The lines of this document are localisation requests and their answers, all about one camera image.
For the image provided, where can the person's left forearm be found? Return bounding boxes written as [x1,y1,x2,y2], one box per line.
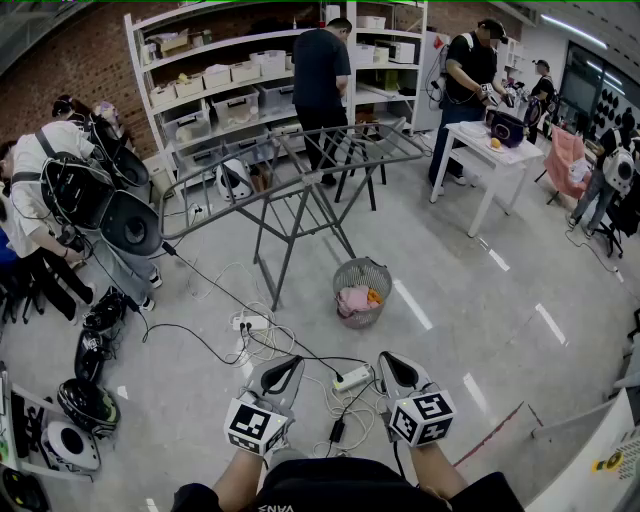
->
[211,448,267,502]

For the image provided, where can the ceiling light strip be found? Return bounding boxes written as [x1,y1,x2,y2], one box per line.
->
[539,13,610,51]

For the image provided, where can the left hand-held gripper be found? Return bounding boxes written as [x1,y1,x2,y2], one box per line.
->
[223,355,307,458]

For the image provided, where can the person's right forearm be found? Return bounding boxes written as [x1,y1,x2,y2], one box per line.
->
[409,442,469,499]

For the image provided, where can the row of white storage boxes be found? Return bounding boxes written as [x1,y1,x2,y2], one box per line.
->
[148,48,296,107]

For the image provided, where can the purple cooking pot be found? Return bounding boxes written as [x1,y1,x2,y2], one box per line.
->
[485,110,532,150]

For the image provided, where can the black green-striped helmet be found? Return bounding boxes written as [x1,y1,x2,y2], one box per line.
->
[55,377,122,440]

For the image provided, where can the grey mesh laundry basket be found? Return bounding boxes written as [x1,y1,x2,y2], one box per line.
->
[332,256,392,330]

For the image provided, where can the grey clothes drying rack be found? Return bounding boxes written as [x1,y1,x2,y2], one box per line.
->
[158,116,433,313]

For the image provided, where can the white shelving unit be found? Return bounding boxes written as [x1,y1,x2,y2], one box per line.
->
[123,0,431,212]

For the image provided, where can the white hard-shell backpack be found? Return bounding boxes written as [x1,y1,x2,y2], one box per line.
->
[601,143,637,195]

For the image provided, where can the white round carrier backpack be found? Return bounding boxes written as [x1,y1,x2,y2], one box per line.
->
[215,158,254,203]

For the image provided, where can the cardboard box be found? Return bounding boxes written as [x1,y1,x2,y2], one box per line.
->
[148,28,192,59]

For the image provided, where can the white microwave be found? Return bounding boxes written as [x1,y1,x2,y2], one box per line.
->
[386,41,417,65]

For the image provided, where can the group of clear plastic bins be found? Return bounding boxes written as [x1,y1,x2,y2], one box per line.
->
[162,82,306,169]

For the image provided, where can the pink clothes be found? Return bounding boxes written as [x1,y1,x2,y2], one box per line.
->
[336,286,372,318]

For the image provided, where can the white helmet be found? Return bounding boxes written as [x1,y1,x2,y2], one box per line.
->
[41,420,102,474]

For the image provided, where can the pink chair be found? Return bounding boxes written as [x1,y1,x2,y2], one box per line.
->
[543,124,592,207]

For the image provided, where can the white cable bundle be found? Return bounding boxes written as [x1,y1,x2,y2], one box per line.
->
[186,259,297,372]

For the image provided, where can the long black cable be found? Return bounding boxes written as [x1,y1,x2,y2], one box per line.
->
[141,241,374,372]

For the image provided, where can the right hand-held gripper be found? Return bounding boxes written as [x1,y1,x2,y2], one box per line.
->
[376,350,458,449]

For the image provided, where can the black office chair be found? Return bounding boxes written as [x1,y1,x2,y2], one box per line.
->
[593,188,640,259]

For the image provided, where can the white low shelf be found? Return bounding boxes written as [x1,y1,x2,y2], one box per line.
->
[0,369,97,484]

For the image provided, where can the person's black shirt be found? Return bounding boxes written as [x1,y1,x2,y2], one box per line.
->
[169,456,526,512]

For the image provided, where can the white table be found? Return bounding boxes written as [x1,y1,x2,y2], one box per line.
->
[429,121,547,239]

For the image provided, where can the white power strip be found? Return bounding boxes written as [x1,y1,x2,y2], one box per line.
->
[331,366,376,394]
[231,315,270,333]

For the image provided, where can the black hard-shell backpack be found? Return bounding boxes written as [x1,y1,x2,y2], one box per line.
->
[41,152,165,258]
[88,112,152,189]

